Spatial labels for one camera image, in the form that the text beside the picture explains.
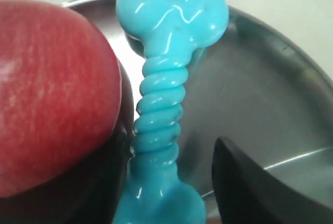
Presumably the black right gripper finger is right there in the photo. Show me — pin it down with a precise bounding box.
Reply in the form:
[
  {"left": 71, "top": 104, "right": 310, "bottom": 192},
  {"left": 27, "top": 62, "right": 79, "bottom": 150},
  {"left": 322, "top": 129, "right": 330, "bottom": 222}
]
[{"left": 212, "top": 137, "right": 332, "bottom": 223}]

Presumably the turquoise toy bone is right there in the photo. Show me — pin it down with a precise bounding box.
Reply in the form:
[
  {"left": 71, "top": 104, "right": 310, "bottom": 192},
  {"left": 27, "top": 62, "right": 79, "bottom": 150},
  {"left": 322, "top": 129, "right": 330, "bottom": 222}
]
[{"left": 113, "top": 0, "right": 229, "bottom": 223}]

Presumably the round stainless steel plate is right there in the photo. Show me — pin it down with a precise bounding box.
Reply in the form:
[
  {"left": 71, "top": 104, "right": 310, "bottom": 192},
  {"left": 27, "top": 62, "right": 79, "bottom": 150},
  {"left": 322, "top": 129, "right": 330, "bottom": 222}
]
[{"left": 61, "top": 0, "right": 333, "bottom": 224}]

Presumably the red apple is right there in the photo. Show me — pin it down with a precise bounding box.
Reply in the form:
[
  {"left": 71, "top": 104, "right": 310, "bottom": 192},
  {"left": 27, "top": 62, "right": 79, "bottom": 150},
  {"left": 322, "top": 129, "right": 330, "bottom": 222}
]
[{"left": 1, "top": 0, "right": 122, "bottom": 197}]

